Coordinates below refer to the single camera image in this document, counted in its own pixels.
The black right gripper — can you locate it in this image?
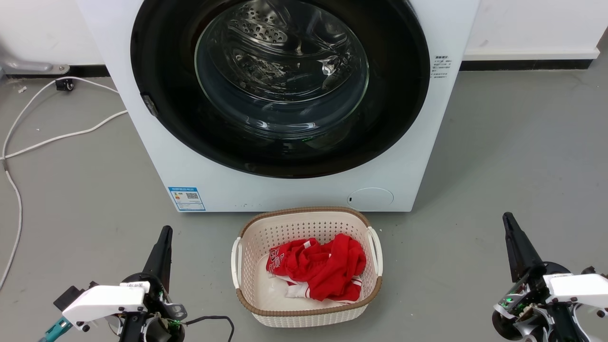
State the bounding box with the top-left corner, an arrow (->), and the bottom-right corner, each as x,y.
492,212 -> 600,342

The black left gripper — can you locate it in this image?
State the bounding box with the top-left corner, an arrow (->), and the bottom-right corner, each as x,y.
119,226 -> 188,342

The black round glass washer door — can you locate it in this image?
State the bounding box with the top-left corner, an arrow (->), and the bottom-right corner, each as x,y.
130,0 -> 431,179

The white front-load washing machine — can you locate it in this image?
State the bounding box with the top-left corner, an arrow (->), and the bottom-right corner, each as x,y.
76,0 -> 480,213

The blue energy label sticker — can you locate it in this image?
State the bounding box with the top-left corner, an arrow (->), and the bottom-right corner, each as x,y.
168,186 -> 206,212

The cream perforated plastic laundry basket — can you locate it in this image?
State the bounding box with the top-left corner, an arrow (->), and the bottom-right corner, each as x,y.
231,207 -> 383,328

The round filter cover flap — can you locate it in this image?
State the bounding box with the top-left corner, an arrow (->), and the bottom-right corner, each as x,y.
347,187 -> 394,208

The red garment with white lettering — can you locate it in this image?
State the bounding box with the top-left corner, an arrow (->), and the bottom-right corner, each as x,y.
266,233 -> 367,303

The small printed text sticker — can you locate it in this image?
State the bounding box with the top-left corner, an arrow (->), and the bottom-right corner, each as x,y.
430,56 -> 453,79

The steel perforated washer drum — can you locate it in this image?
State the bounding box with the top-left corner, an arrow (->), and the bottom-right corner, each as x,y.
197,0 -> 369,138

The thin black cable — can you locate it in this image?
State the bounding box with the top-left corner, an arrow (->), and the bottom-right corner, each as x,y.
183,315 -> 236,342

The teal cable connector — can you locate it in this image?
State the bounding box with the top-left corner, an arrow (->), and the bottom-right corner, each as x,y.
38,317 -> 73,342

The thick white hose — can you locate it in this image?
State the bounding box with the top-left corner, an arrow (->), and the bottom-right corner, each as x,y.
0,110 -> 128,290

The thin white cable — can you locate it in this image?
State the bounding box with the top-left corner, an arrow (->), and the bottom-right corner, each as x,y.
1,76 -> 120,160

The grey metal bracket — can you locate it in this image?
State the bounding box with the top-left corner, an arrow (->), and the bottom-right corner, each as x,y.
0,47 -> 70,76

